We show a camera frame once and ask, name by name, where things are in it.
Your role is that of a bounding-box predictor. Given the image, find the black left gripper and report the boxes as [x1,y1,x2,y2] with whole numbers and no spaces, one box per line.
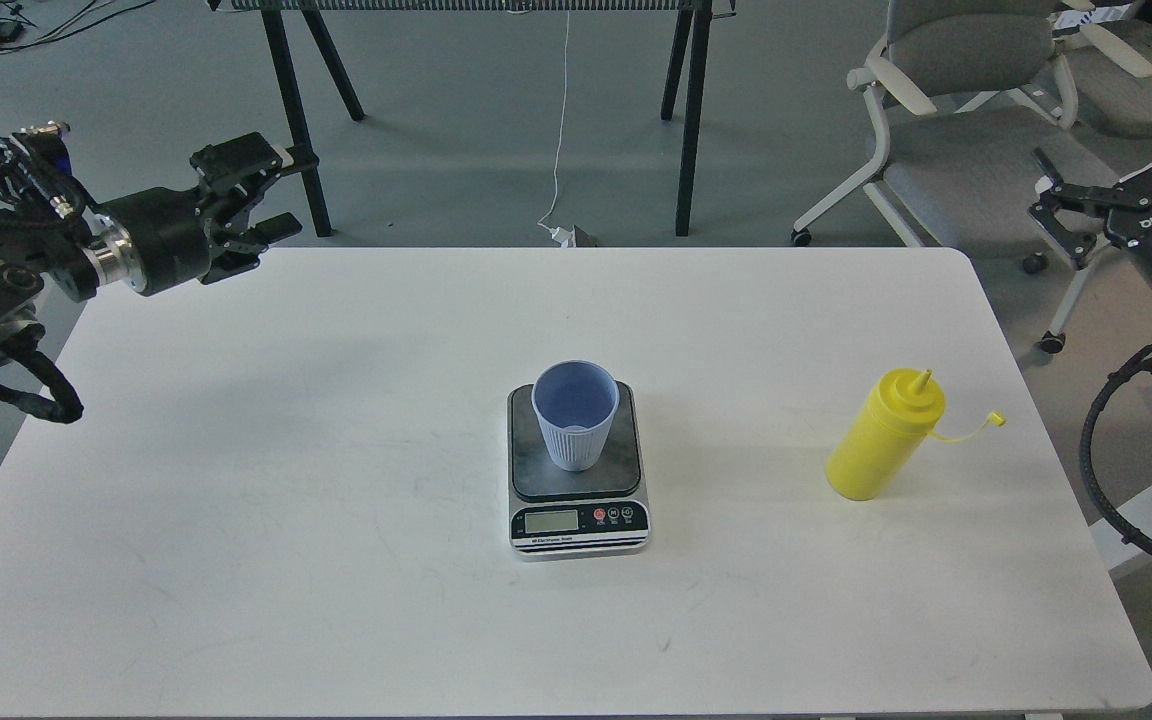
[86,132,319,297]

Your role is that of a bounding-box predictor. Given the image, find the yellow squeeze bottle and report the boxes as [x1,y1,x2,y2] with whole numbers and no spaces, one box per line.
[826,367,1007,501]

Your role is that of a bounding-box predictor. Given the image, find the blue ribbed plastic cup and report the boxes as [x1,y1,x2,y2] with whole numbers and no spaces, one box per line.
[531,361,620,471]

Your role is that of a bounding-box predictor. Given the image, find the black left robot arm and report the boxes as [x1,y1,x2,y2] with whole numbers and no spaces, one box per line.
[0,122,317,424]

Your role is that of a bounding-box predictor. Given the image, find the digital kitchen scale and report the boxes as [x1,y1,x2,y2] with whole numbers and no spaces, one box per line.
[507,382,652,560]

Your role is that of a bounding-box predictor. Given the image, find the grey office chair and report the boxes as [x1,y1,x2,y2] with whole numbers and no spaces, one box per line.
[1052,1,1152,138]
[789,0,1137,353]

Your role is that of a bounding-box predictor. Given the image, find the white power adapter on floor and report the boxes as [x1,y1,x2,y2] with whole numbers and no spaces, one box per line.
[550,225,598,249]

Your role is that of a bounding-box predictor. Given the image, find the black-legged background table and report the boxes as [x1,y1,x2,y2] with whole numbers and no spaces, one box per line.
[207,1,732,238]

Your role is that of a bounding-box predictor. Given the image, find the white hanging cable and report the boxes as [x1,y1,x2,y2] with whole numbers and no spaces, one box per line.
[537,0,573,236]

